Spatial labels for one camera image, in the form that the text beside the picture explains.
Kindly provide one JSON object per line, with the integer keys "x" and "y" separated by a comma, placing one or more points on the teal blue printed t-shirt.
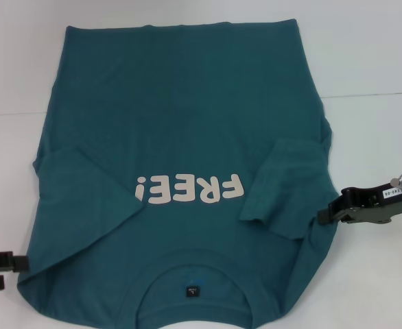
{"x": 187, "y": 85}

